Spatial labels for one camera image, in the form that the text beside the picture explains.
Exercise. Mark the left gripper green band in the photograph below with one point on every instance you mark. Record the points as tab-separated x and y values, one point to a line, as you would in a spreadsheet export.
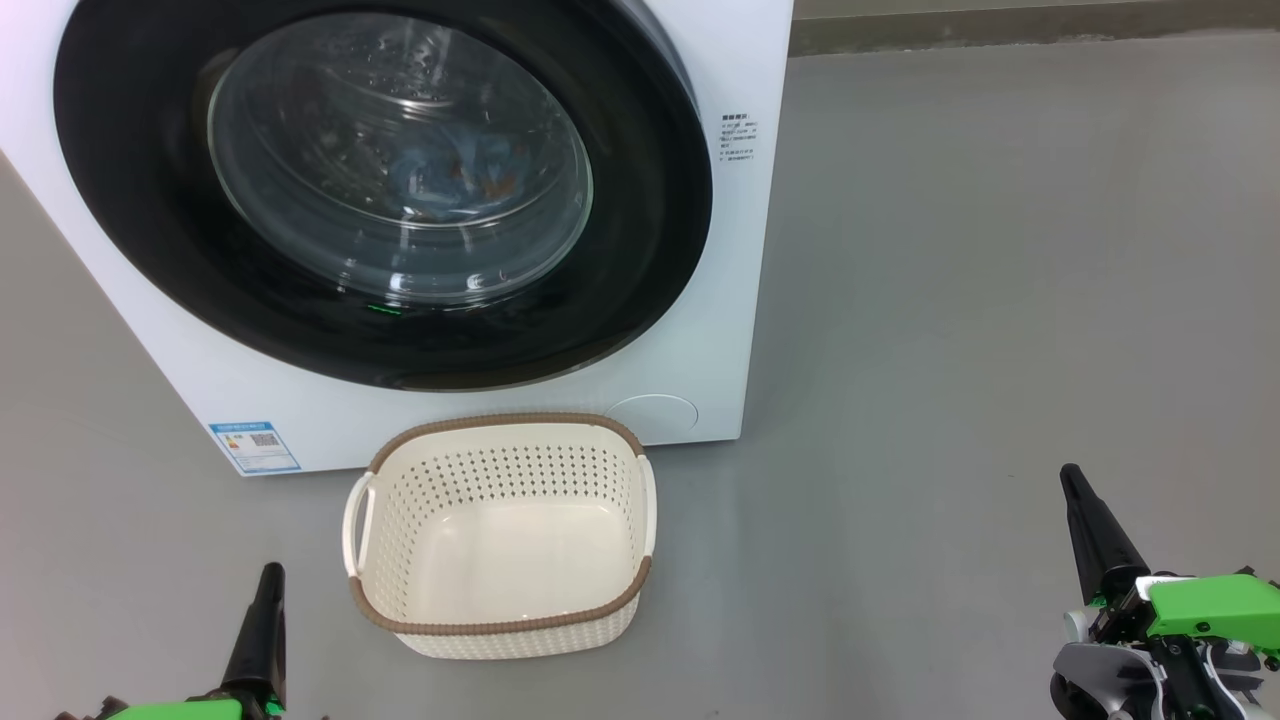
180	710

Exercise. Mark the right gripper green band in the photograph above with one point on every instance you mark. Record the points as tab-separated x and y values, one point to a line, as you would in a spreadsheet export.
1210	605

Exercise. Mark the black round glass door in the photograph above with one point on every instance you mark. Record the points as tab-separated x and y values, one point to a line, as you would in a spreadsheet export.
130	200

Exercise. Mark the blue garment small orange prints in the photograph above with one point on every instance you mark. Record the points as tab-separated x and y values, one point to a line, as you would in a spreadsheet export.
430	175

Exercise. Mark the cream basket with brown rim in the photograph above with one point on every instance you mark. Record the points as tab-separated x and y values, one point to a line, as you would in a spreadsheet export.
500	560

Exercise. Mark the white front-load washing machine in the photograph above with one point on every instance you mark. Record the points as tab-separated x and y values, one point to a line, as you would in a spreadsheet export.
700	330

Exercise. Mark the blue white energy label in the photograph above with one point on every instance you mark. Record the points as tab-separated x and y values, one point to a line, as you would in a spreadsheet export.
255	448

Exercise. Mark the round white filter cover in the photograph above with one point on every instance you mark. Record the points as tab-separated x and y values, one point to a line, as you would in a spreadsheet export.
650	420

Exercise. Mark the small printed text label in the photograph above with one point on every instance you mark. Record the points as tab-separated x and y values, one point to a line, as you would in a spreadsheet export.
740	137

